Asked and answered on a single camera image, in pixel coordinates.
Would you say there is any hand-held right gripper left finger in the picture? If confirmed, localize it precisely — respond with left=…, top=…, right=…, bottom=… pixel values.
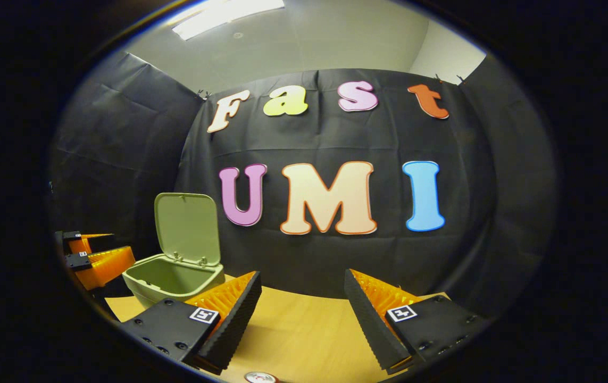
left=120, top=270, right=263, bottom=376

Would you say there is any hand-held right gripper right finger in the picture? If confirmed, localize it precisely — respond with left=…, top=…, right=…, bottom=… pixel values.
left=344, top=269, right=490, bottom=374

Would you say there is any green desktop garbage bin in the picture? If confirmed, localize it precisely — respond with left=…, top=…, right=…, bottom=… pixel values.
left=122, top=193, right=226, bottom=309

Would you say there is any wooden desktop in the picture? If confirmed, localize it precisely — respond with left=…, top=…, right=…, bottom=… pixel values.
left=104, top=274, right=451, bottom=383

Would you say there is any black backdrop cloth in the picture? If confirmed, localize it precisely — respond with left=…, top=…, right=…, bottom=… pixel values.
left=48, top=51, right=557, bottom=320

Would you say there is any ceiling light panel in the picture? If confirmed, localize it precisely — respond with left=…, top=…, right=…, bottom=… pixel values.
left=172, top=0, right=286, bottom=41

